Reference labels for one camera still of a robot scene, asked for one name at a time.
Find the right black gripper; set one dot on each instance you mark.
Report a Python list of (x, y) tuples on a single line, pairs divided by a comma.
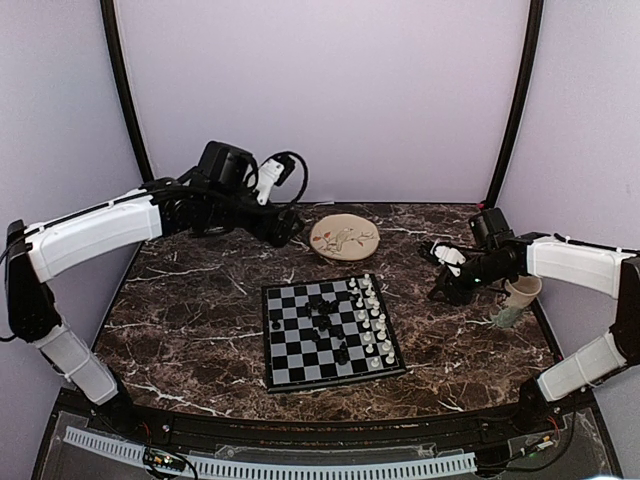
[(458, 295)]

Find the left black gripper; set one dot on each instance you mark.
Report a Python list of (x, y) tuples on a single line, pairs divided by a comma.
[(281, 237)]

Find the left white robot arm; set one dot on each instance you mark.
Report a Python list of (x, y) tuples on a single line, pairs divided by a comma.
[(36, 255)]

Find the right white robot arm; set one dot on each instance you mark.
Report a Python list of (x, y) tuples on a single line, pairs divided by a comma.
[(592, 295)]

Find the green circuit board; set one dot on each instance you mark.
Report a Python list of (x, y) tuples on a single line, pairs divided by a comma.
[(159, 460)]

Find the cream ceramic cup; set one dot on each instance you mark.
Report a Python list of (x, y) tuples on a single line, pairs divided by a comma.
[(516, 298)]

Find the ceramic bird plate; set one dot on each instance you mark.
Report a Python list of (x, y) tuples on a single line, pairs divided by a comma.
[(344, 237)]

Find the black and grey chessboard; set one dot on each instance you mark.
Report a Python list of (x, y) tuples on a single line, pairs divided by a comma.
[(333, 332)]

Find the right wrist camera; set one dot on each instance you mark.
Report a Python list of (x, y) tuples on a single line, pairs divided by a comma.
[(439, 253)]

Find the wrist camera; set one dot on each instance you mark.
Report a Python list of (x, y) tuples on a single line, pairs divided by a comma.
[(439, 253), (273, 172)]

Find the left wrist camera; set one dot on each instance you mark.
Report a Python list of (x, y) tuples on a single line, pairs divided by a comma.
[(273, 172)]

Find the black front rail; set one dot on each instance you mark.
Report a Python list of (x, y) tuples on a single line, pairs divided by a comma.
[(183, 430)]

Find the right black frame post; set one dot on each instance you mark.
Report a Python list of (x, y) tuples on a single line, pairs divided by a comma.
[(525, 70)]

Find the black frame post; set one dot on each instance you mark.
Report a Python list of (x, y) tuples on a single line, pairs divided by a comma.
[(119, 72), (525, 70)]

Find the left black frame post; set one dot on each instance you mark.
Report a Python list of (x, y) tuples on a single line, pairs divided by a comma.
[(119, 72)]

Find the white slotted cable duct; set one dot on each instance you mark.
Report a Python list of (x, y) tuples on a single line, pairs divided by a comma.
[(242, 463)]

